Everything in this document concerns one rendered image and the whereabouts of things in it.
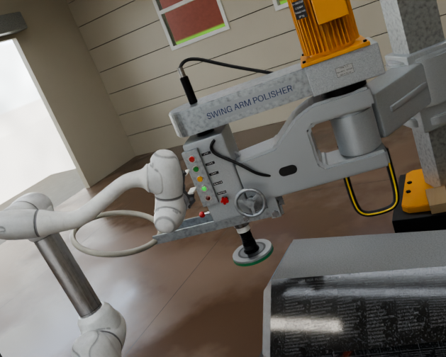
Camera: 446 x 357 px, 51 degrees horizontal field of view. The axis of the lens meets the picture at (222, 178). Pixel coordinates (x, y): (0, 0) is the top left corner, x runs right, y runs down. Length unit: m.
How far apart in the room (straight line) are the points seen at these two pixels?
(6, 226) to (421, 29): 2.05
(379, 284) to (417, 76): 1.02
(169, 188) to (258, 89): 0.66
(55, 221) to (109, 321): 0.53
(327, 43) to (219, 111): 0.53
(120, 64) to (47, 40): 1.48
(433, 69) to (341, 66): 0.66
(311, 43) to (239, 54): 6.75
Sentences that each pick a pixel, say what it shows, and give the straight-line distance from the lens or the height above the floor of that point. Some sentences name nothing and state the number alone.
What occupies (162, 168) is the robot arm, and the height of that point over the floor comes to 1.65.
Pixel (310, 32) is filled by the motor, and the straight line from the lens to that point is 2.01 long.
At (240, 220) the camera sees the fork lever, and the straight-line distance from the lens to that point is 2.30.
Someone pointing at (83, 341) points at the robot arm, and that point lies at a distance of 1.93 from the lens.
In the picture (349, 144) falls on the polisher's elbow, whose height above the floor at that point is 1.35.
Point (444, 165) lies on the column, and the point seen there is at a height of 0.93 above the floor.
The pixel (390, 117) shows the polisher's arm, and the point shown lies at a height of 1.37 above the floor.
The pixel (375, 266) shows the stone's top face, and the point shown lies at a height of 0.87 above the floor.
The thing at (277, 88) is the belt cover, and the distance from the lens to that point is 2.03.
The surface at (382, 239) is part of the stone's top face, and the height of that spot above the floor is 0.87.
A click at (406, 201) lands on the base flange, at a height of 0.78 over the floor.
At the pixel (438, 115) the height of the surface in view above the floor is 1.22.
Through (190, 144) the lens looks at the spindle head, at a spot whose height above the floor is 1.58.
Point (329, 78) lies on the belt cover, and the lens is 2.01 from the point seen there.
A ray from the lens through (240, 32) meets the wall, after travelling 8.67.
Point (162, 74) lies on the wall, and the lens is 9.68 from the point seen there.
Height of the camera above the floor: 2.02
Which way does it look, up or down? 17 degrees down
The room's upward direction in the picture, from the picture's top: 22 degrees counter-clockwise
